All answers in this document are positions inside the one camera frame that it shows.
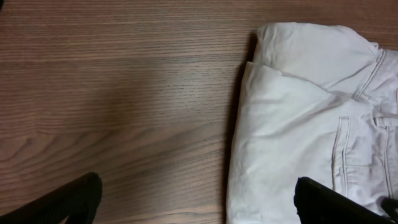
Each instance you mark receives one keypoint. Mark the beige shorts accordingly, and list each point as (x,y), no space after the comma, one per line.
(316,101)

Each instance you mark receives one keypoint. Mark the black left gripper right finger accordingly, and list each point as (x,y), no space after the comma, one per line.
(317,204)

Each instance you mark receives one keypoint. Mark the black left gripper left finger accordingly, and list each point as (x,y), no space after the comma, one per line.
(75,202)

